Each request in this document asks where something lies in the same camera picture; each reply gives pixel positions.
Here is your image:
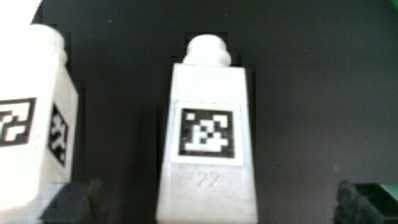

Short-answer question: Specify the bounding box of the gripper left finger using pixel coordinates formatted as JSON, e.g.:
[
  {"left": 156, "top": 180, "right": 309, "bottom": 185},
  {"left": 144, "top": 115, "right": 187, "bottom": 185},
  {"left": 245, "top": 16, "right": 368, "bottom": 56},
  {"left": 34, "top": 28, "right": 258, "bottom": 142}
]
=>
[{"left": 39, "top": 179, "right": 107, "bottom": 224}]

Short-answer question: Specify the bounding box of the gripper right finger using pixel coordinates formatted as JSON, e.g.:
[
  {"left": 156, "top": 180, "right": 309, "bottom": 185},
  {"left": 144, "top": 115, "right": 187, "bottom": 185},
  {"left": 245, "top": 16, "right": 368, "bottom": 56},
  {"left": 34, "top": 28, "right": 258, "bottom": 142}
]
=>
[{"left": 334, "top": 181, "right": 395, "bottom": 224}]

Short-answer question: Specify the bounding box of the white table leg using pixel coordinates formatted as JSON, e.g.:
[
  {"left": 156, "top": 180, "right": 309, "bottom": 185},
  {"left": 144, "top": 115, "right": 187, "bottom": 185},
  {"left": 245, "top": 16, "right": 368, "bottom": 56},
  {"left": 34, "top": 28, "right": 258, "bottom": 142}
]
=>
[
  {"left": 0, "top": 24, "right": 78, "bottom": 213},
  {"left": 156, "top": 34, "right": 258, "bottom": 224}
]

